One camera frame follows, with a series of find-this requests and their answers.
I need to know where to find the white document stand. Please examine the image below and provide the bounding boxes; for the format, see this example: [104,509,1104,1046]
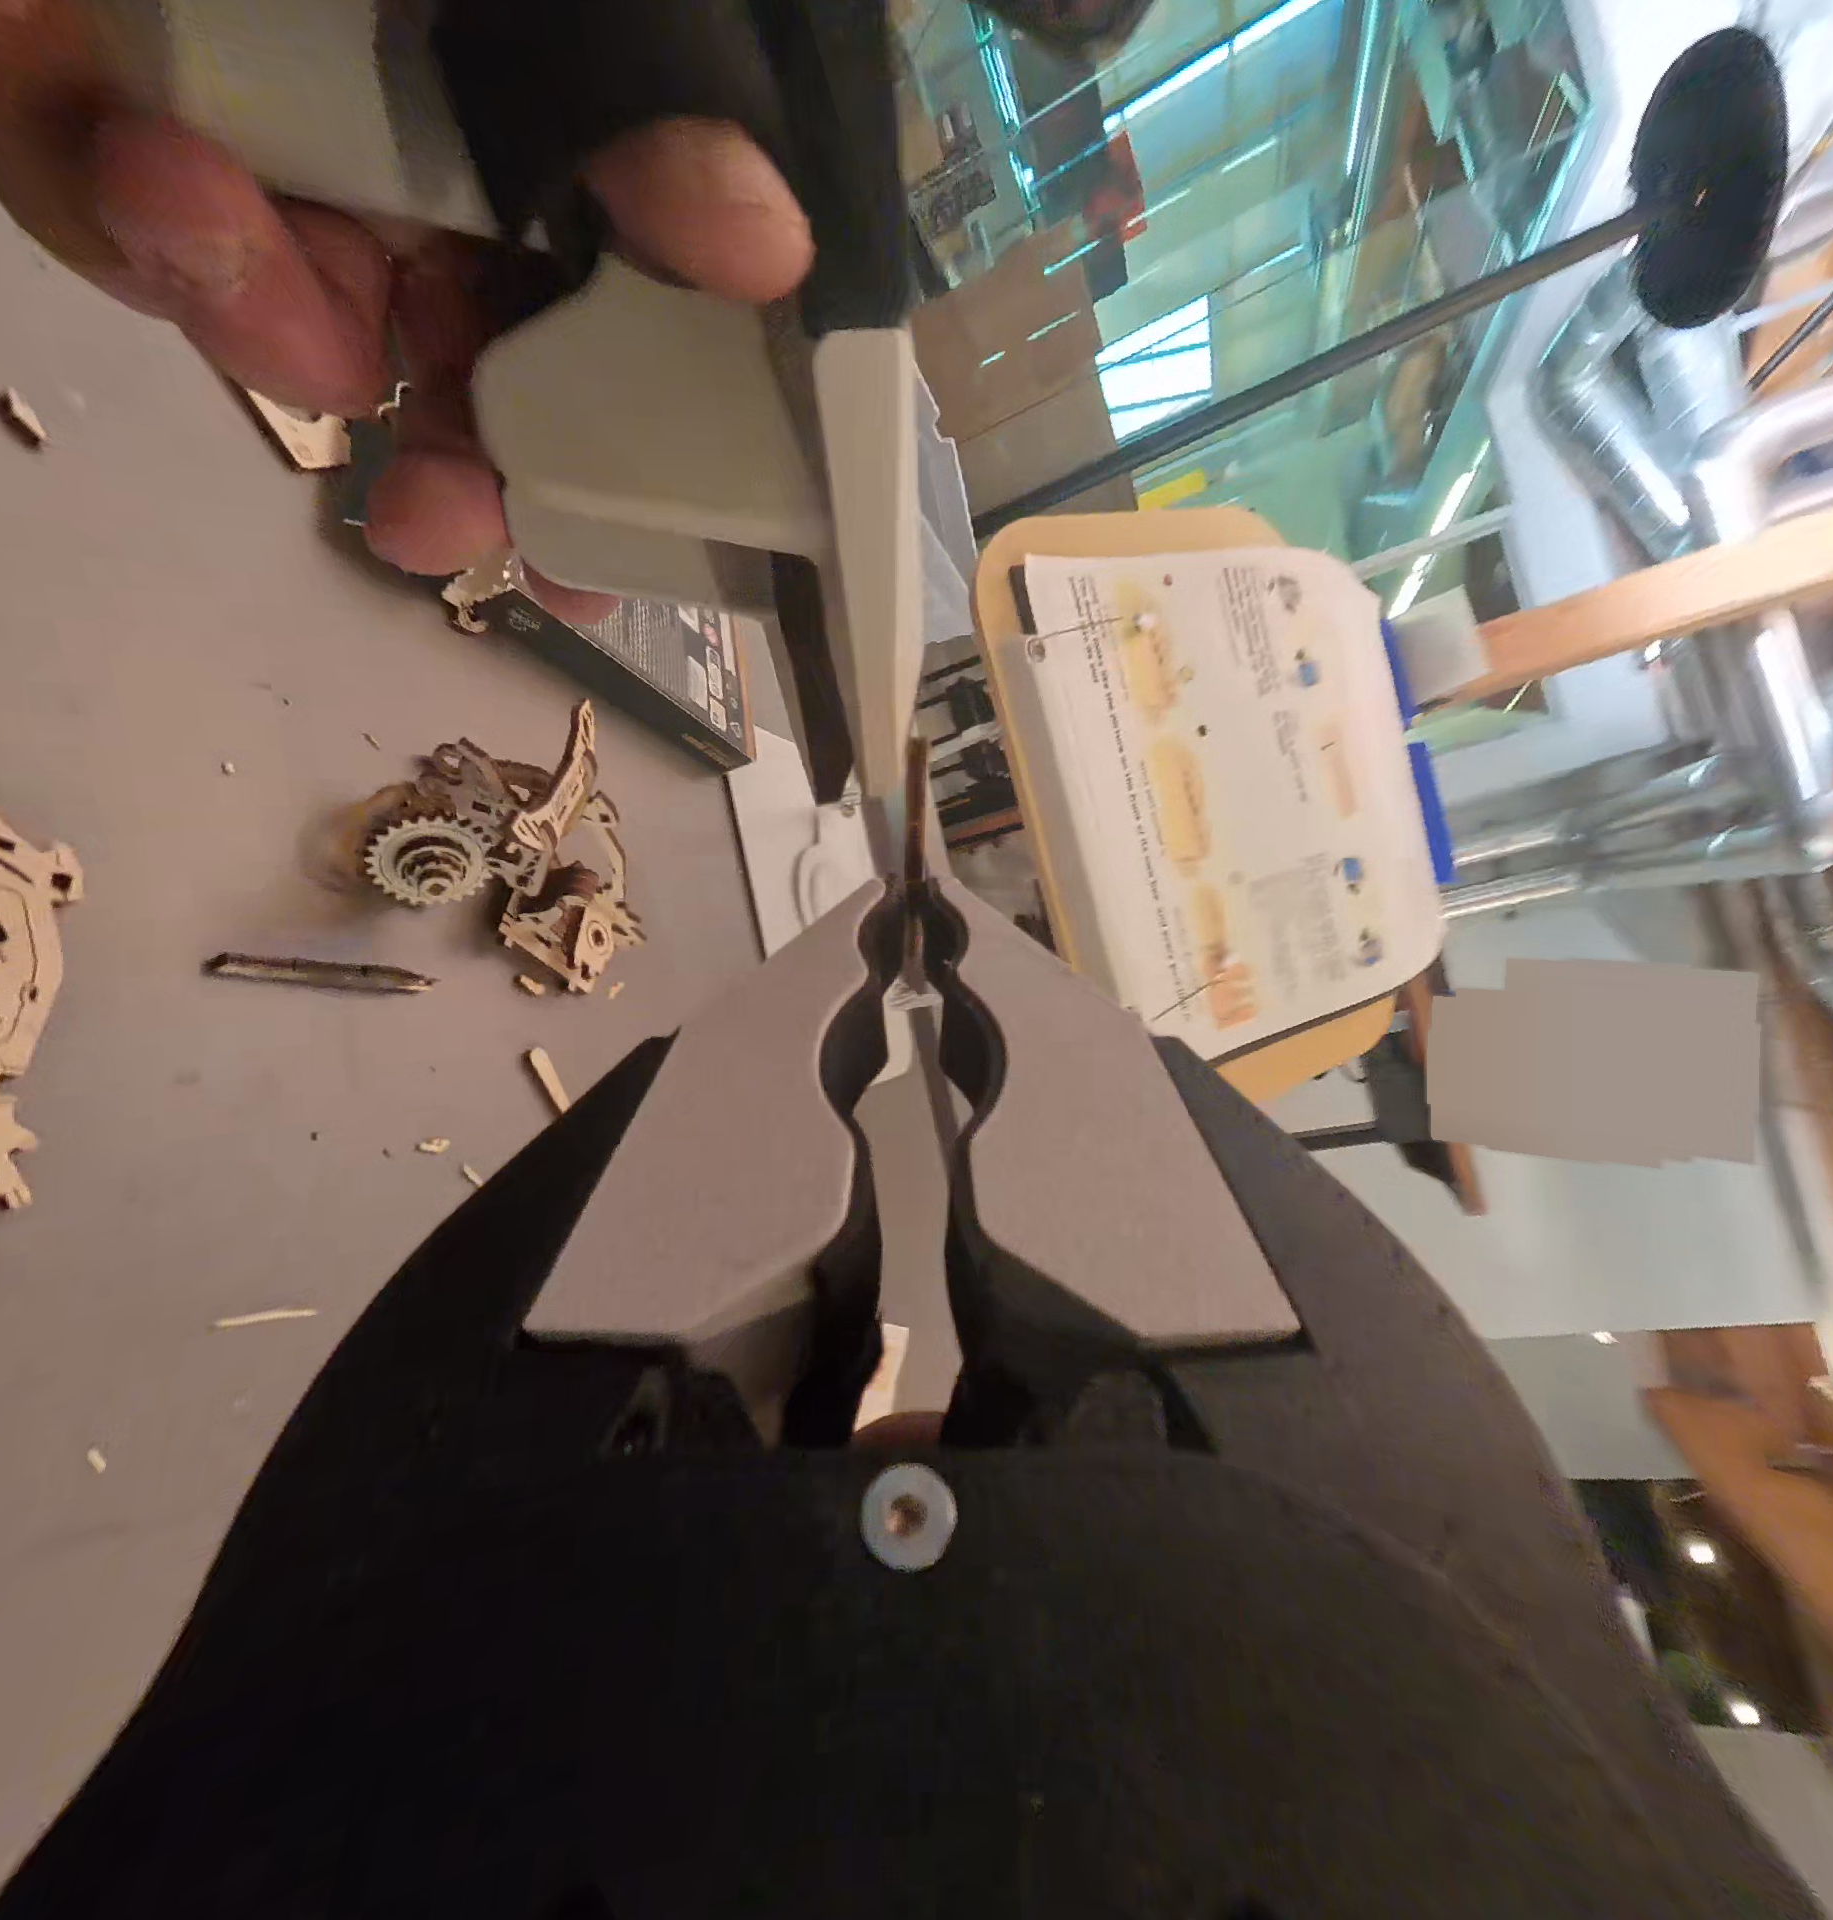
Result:
[729,509,1451,1109]

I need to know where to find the white instruction stand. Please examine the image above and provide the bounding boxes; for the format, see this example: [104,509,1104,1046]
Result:
[1020,547,1446,1040]

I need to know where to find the wooden body plate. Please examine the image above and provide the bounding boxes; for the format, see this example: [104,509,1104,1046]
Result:
[0,780,89,1227]

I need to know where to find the dark wooden strip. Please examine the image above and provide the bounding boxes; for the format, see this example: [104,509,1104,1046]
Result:
[203,950,441,996]

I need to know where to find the dark wooden axle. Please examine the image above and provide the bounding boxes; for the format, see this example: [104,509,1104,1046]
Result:
[895,736,959,1025]

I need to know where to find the wooden top desk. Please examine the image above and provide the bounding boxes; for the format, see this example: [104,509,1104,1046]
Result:
[1455,532,1833,709]

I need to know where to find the black disc on pole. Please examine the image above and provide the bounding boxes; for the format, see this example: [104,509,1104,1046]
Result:
[974,29,1797,530]

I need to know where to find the silver vertical duct pipes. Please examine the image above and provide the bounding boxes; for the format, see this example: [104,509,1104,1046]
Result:
[1516,301,1833,905]

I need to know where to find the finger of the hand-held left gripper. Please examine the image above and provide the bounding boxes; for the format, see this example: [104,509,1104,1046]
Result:
[775,328,923,803]

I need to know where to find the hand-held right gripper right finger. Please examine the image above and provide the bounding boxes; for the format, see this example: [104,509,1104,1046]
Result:
[930,875,1303,1413]

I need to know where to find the wooden gear assembly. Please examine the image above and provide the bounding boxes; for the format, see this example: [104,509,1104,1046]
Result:
[316,796,501,915]

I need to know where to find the black model kit box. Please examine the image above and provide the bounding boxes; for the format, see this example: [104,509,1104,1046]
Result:
[444,547,762,776]

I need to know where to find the person's left hand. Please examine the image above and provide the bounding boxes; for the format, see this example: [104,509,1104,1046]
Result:
[0,0,819,631]

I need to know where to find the wooden model frame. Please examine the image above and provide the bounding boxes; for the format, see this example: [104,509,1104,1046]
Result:
[406,703,652,996]

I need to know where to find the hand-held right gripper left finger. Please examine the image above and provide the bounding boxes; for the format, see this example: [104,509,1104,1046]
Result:
[524,877,895,1418]

